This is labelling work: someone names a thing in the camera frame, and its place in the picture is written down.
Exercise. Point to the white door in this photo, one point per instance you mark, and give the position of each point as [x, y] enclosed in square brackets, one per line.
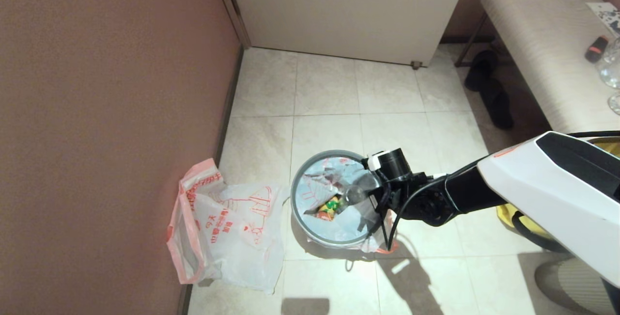
[348, 9]

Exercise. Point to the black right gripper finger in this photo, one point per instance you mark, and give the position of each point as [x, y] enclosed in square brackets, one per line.
[370, 215]

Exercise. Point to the light woodgrain desk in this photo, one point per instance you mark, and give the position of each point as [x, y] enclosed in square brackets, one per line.
[547, 39]

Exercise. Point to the white red-printed trash bag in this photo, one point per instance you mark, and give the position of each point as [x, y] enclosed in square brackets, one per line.
[315, 189]
[232, 237]

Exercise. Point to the small metal door stop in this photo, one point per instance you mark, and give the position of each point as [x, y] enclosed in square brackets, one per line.
[415, 65]

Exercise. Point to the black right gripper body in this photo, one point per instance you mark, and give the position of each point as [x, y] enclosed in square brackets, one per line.
[397, 189]

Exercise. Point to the clear plastic bottle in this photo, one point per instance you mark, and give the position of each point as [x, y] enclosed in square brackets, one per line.
[356, 193]

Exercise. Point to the beige door frame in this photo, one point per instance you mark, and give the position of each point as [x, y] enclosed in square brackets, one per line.
[231, 5]

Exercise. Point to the white leaflet with blue print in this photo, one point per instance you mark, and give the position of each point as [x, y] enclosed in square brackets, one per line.
[605, 13]

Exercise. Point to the grey skirting board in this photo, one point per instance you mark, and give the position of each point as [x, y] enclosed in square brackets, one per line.
[227, 106]

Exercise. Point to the black marker with red band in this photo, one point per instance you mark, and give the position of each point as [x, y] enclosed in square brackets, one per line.
[596, 49]

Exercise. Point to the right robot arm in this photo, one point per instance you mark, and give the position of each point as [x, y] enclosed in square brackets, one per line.
[557, 189]

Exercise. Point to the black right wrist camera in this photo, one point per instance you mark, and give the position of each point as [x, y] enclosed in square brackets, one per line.
[393, 164]

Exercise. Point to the empty white red-printed trash bag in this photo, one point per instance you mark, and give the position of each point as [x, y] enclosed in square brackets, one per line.
[232, 237]

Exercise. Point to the colourful snack packet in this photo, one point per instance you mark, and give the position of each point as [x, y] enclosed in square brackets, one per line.
[330, 207]

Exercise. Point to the clear wine glass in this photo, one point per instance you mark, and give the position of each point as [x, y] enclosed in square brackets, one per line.
[611, 70]
[615, 102]

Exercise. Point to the yellow fabric bag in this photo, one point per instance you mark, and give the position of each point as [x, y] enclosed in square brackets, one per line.
[528, 223]

